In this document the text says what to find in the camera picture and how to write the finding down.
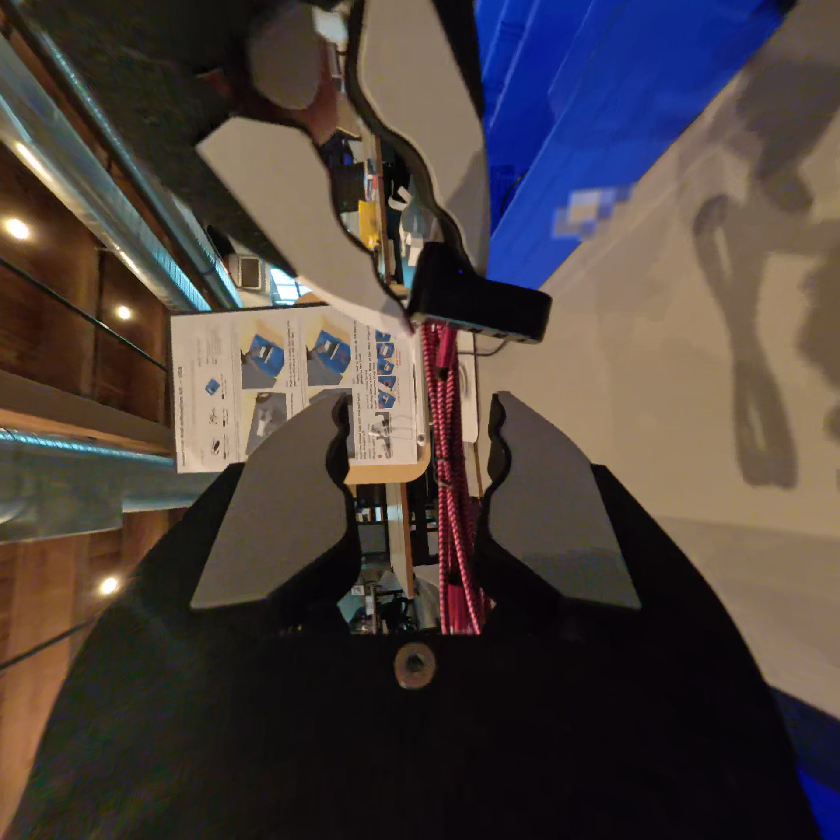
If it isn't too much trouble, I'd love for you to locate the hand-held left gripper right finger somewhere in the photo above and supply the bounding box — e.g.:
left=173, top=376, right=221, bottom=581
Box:
left=472, top=391, right=643, bottom=611

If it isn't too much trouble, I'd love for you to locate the white board stand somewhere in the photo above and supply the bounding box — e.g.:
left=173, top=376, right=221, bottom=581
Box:
left=455, top=353, right=484, bottom=445

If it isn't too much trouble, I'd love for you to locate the wooden display board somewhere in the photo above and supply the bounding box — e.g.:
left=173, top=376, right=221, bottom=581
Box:
left=294, top=292, right=435, bottom=487

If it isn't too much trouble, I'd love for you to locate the silver air duct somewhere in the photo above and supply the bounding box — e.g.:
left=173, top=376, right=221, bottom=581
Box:
left=0, top=428, right=201, bottom=547

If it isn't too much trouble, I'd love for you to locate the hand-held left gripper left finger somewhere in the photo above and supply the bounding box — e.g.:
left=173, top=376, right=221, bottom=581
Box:
left=189, top=394, right=363, bottom=611

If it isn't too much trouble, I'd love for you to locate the printed instruction sheet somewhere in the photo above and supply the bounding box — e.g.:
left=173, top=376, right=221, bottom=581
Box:
left=169, top=303, right=429, bottom=475

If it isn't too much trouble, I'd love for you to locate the black usb hub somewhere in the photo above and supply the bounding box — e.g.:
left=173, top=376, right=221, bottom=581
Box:
left=406, top=241, right=553, bottom=345

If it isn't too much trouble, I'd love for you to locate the metal ceiling pipe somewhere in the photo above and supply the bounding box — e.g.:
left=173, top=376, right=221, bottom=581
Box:
left=0, top=33, right=245, bottom=311

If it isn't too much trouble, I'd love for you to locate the blue plastic bin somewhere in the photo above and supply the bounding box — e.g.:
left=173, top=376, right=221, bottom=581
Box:
left=771, top=689, right=840, bottom=840
left=472, top=0, right=798, bottom=291

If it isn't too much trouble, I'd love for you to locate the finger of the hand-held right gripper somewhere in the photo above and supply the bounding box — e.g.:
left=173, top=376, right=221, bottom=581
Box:
left=344, top=0, right=493, bottom=270
left=196, top=117, right=416, bottom=337

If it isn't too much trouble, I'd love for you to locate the thin black rail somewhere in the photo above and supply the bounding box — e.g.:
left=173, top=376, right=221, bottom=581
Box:
left=0, top=255, right=169, bottom=373

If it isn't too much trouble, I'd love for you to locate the square wall vent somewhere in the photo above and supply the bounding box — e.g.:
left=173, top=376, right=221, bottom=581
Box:
left=226, top=256, right=268, bottom=291

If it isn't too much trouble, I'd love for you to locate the red braided usb cable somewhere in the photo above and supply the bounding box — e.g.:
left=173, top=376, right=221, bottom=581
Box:
left=420, top=322, right=492, bottom=636

